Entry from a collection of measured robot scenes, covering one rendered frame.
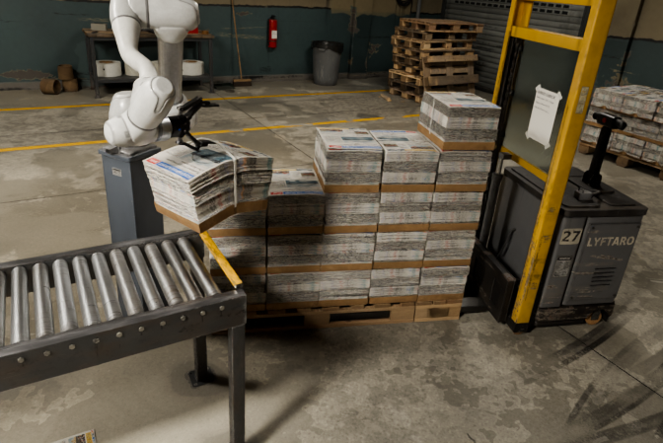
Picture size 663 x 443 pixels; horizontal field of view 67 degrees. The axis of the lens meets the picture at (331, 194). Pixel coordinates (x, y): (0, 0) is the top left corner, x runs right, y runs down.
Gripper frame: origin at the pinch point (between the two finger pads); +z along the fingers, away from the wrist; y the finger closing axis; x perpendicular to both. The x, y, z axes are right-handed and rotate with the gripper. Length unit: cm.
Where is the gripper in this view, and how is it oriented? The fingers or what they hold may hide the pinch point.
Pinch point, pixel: (213, 122)
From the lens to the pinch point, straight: 195.6
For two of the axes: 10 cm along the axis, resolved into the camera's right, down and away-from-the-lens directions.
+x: 7.7, 3.2, -5.5
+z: 6.2, -1.9, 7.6
